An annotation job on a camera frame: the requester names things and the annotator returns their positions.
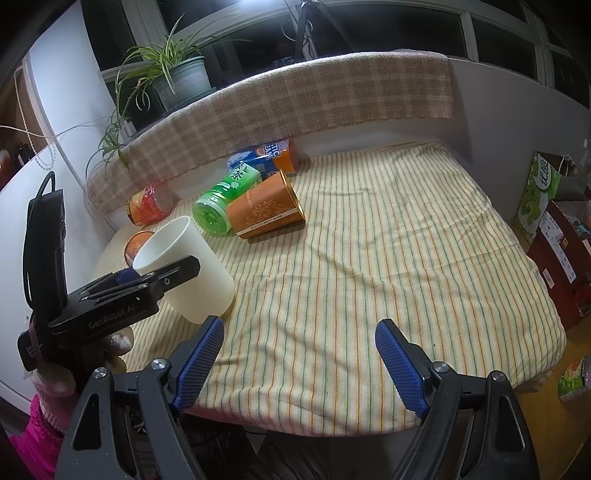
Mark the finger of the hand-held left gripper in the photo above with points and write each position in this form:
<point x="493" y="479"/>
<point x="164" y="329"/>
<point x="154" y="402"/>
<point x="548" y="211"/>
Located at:
<point x="178" y="272"/>
<point x="123" y="277"/>

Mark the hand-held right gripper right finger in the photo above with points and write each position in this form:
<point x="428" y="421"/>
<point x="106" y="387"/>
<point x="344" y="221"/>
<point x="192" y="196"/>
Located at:
<point x="399" y="364"/>

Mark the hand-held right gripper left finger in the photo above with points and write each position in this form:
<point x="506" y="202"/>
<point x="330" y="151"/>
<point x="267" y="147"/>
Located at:
<point x="201" y="364"/>

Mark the white cup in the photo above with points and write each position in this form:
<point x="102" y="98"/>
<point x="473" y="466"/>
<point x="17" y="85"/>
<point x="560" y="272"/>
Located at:
<point x="203" y="281"/>

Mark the person's left hand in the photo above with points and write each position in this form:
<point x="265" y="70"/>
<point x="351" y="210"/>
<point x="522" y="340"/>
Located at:
<point x="117" y="341"/>

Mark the small orange can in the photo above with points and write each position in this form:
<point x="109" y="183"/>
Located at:
<point x="135" y="247"/>

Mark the green plastic bottle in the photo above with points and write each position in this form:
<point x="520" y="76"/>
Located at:
<point x="217" y="207"/>

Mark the striped blanket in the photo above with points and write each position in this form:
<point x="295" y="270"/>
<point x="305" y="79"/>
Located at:
<point x="392" y="258"/>

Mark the orange patterned tin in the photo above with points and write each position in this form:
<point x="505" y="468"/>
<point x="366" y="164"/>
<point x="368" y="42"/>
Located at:
<point x="265" y="207"/>

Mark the blue and orange packet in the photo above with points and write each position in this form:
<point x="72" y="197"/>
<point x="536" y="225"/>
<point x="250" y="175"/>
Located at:
<point x="270" y="157"/>

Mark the colourful snack packet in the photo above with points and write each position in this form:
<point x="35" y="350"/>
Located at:
<point x="575" y="376"/>

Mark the red cardboard box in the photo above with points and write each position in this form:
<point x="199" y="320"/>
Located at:
<point x="561" y="258"/>

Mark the potted spider plant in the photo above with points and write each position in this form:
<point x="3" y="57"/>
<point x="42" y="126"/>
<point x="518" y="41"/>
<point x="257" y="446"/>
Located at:
<point x="182" y="78"/>

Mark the plaid towel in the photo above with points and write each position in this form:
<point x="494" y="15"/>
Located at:
<point x="295" y="106"/>

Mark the green carton box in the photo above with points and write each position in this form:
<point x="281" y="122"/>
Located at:
<point x="535" y="198"/>

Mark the black tripod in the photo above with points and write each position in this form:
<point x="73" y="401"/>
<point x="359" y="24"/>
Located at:
<point x="302" y="27"/>

